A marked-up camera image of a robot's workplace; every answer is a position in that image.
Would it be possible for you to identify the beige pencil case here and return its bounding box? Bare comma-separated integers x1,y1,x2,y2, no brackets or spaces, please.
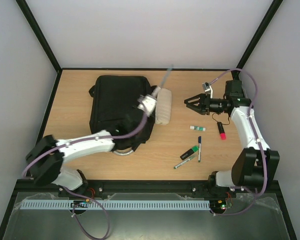
155,88,172,126

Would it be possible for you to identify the black student bag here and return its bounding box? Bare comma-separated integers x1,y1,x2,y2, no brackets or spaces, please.
89,75,156,136

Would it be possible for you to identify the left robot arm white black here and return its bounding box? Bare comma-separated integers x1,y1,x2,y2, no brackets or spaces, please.
21,115,148,191

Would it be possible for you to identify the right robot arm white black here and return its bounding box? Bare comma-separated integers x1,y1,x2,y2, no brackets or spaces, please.
184,93,280,196

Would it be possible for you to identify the green glue stick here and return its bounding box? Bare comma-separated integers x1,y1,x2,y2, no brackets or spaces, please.
189,125,206,132

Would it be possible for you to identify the pink highlighter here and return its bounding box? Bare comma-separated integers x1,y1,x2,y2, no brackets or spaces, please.
217,121,227,140

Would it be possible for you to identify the blue capped marker pen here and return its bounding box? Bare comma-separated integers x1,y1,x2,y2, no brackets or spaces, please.
198,136,202,163

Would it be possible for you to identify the green black highlighter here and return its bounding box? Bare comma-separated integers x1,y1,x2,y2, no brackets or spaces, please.
180,145,199,161

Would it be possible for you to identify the green capped marker pen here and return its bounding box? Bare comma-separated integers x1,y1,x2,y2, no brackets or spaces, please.
173,156,195,170

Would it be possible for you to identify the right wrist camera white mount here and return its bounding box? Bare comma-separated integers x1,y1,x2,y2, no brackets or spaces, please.
202,82,213,98

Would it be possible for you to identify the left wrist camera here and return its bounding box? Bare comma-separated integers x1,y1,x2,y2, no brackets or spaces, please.
137,94,157,117

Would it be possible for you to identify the black aluminium frame rail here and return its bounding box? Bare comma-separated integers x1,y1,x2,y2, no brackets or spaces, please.
13,179,282,199

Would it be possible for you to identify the bag grey metal handle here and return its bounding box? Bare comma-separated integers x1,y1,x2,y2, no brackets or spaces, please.
113,149,134,157

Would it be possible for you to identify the grey slotted cable duct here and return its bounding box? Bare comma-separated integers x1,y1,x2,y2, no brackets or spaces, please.
20,199,210,211

